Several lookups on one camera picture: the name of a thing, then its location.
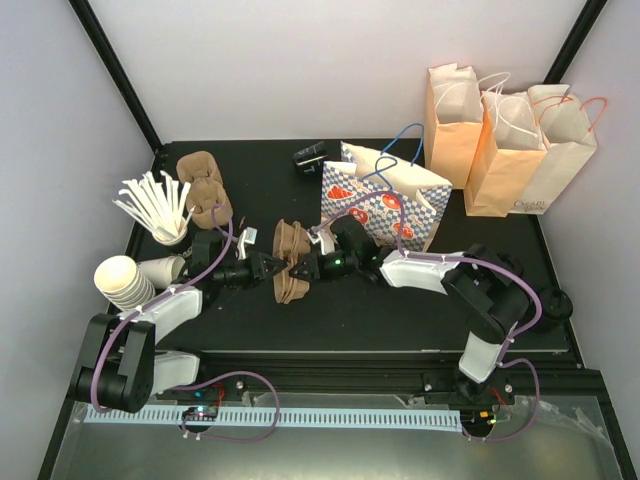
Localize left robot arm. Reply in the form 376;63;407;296
68;227;286;413

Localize white paper cup stack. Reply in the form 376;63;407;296
94;255;155;311

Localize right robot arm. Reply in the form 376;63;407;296
289;215;543;403

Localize orange paper bag white handles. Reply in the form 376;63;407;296
424;63;510;190

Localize brown pulp cup carrier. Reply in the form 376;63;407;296
273;219;311;304

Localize purple cable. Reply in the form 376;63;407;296
89;202;235;412
309;188;544;344

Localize beige paper bag orange handles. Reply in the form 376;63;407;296
511;84;608;215

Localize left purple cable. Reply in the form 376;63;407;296
89;202;235;412

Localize blue checkered paper bag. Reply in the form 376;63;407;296
320;141;453;252

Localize brown cup carrier stack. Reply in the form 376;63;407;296
176;151;233;230

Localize lying white paper cup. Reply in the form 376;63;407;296
137;256;186;290

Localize orange paper bag middle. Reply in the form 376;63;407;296
464;91;547;217

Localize cup of white straws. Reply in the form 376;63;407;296
112;171;195;246

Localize black coffee cup stack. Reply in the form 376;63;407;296
532;287;574;333

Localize light blue cable duct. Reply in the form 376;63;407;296
84;405;462;433

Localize black lid stack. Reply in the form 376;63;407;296
498;253;524;276

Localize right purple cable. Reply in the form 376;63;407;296
309;188;544;344

